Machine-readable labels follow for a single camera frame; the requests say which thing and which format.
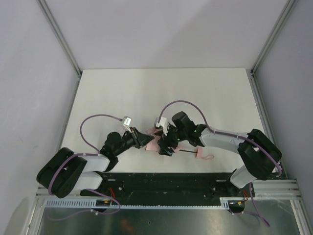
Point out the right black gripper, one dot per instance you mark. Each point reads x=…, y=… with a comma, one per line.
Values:
x=169, y=138

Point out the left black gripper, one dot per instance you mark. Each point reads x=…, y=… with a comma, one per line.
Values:
x=137, y=138

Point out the pink folding umbrella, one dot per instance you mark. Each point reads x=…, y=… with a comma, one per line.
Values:
x=154, y=147

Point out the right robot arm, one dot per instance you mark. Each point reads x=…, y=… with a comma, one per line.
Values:
x=259, y=155

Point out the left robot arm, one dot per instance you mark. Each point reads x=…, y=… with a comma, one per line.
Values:
x=68, y=171

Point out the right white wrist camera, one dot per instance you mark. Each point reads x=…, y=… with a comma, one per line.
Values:
x=162, y=123

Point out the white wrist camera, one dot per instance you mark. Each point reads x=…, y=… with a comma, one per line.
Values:
x=162, y=123
x=126, y=122

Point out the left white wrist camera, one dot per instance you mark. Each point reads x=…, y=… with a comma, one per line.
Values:
x=126, y=122

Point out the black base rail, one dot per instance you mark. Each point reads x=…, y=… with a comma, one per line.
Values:
x=169, y=189

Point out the white slotted cable duct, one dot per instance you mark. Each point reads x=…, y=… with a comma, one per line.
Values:
x=100, y=204

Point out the left aluminium frame post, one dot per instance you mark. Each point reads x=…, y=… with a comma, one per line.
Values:
x=59, y=35

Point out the aluminium frame post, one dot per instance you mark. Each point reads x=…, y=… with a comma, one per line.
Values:
x=277, y=28
x=59, y=35

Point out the right aluminium frame post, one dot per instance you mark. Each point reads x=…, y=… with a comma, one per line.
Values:
x=277, y=28

